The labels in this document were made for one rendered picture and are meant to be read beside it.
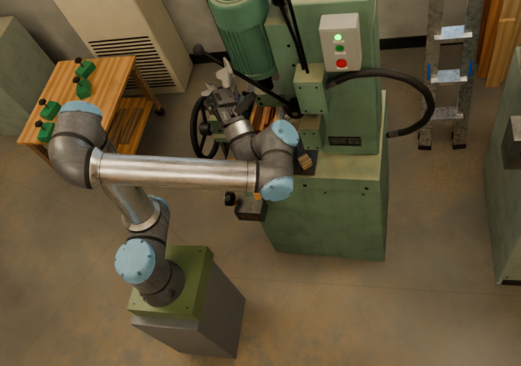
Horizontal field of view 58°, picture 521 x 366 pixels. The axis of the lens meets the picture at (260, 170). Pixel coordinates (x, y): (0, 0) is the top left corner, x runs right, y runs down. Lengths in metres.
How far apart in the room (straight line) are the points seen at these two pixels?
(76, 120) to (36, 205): 2.15
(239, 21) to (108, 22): 1.82
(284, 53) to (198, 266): 0.92
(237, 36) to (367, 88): 0.44
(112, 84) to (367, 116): 1.77
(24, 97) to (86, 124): 2.31
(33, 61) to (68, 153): 2.50
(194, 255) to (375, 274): 0.96
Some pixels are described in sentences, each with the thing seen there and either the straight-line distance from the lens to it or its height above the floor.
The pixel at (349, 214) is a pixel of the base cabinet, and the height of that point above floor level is 0.51.
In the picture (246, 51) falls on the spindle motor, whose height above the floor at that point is 1.33.
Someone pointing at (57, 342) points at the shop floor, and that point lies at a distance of 2.96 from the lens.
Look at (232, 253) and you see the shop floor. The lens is 2.65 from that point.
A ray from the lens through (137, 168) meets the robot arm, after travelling 1.28.
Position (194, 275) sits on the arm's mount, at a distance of 1.94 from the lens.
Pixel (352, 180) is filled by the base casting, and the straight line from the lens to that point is 1.80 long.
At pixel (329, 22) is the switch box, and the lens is 1.32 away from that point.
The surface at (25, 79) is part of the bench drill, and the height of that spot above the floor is 0.39.
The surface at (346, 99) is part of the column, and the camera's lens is 1.59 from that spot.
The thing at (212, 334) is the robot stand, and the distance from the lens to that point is 2.13.
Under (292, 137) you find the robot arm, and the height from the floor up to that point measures 1.26.
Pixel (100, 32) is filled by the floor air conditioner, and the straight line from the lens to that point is 3.28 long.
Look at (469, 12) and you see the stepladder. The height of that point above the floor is 0.85.
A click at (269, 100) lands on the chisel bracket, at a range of 1.77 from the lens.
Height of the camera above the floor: 2.33
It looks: 54 degrees down
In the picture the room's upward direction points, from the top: 24 degrees counter-clockwise
